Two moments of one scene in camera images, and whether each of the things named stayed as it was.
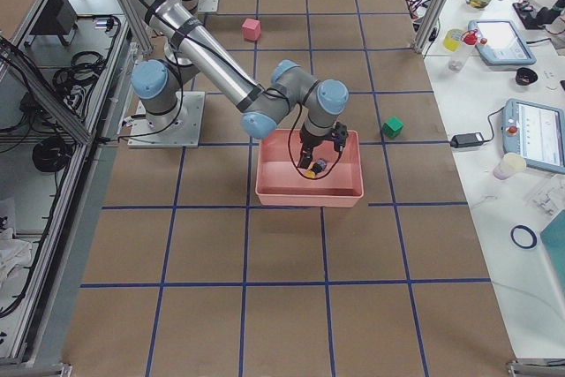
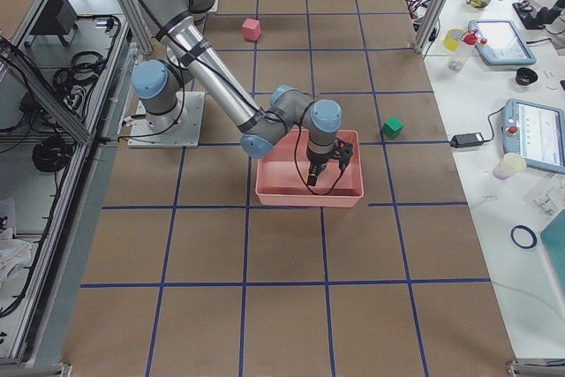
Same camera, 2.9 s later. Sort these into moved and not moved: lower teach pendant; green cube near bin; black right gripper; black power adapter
Moved: black right gripper
Not moved: black power adapter; lower teach pendant; green cube near bin
